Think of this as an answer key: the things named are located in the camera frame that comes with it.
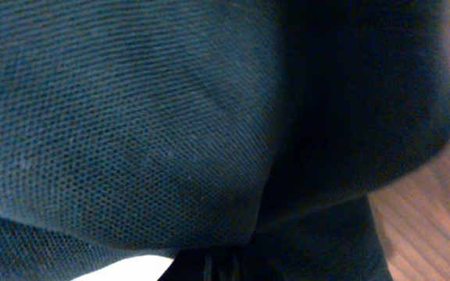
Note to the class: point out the black t-shirt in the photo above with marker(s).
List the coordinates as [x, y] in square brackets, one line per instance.
[239, 138]

